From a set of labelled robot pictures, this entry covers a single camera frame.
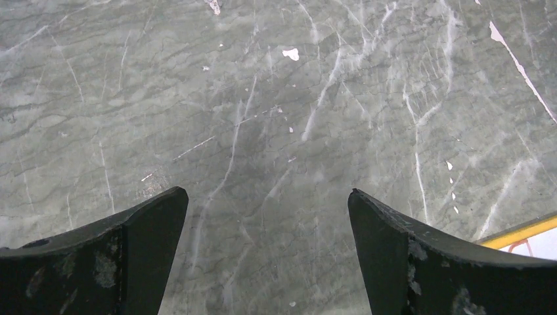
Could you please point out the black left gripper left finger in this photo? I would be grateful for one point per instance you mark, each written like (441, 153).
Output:
(116, 265)

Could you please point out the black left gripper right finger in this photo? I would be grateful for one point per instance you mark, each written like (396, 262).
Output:
(409, 267)

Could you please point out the yellow framed whiteboard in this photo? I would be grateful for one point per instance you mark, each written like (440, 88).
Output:
(535, 238)

